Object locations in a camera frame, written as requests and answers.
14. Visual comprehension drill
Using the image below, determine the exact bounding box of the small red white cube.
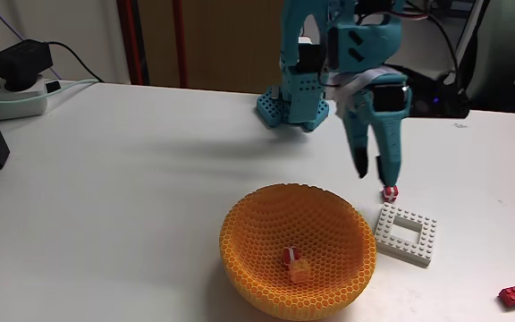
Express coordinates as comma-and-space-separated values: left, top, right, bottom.
382, 184, 400, 203
282, 246, 302, 267

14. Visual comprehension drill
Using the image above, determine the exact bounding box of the small yellow cube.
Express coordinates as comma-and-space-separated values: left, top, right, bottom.
287, 258, 312, 284

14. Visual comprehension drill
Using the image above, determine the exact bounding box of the orange honeycomb bowl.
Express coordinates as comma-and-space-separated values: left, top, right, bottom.
219, 182, 378, 322

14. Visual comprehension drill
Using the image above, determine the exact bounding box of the white stand with caster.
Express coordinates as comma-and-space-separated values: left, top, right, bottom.
440, 0, 486, 89

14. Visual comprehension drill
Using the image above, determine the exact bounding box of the office chair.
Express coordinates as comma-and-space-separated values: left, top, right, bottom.
452, 0, 515, 116

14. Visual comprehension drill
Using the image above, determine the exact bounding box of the wooden panel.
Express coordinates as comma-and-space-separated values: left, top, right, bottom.
136, 0, 285, 95

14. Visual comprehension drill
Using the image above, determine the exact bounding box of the white power strip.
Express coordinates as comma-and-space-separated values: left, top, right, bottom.
0, 73, 62, 122

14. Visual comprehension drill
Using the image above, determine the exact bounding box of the black power adapter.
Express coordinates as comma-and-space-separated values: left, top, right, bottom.
0, 38, 55, 93

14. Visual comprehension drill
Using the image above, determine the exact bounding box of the black oval camera box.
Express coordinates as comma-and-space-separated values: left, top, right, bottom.
411, 78, 471, 120

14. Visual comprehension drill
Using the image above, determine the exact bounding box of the black camera cable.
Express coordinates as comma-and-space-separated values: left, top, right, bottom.
418, 11, 460, 84

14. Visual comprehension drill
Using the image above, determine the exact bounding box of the white brick frame plate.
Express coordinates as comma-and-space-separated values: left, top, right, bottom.
373, 201, 438, 268

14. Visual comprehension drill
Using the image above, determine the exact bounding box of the red vertical post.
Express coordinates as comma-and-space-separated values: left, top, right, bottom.
172, 0, 190, 89
116, 0, 150, 86

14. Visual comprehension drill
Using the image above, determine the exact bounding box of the black adapter cable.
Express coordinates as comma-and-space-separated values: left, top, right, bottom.
46, 40, 106, 84

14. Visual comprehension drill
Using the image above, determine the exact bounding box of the pale green cable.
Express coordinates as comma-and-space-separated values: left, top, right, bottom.
0, 78, 100, 105

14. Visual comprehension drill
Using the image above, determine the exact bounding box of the purple cable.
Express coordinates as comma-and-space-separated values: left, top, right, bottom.
0, 0, 62, 81

